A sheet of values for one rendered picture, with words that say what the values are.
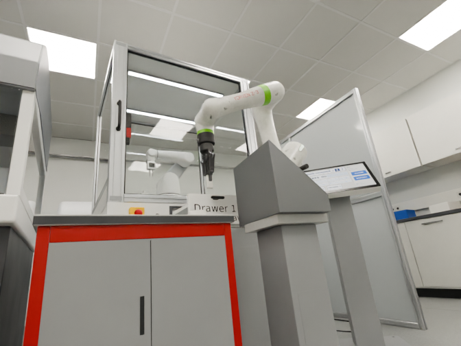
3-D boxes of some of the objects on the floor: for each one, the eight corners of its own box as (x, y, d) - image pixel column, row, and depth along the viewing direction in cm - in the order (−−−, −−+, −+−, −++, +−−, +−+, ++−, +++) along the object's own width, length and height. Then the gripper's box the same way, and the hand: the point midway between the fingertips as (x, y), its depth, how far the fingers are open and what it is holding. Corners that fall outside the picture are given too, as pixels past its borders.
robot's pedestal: (374, 417, 101) (330, 212, 125) (313, 449, 87) (276, 213, 111) (316, 389, 126) (289, 224, 150) (262, 411, 112) (241, 225, 136)
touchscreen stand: (435, 369, 133) (379, 171, 165) (339, 373, 141) (302, 183, 173) (399, 340, 179) (360, 190, 211) (328, 344, 187) (301, 199, 219)
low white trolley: (260, 472, 80) (233, 214, 104) (-21, 639, 48) (33, 213, 72) (186, 402, 126) (179, 235, 150) (18, 464, 95) (43, 240, 119)
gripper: (195, 149, 149) (197, 191, 141) (205, 139, 138) (208, 184, 131) (207, 150, 153) (210, 191, 145) (218, 141, 142) (222, 185, 135)
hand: (209, 181), depth 139 cm, fingers closed
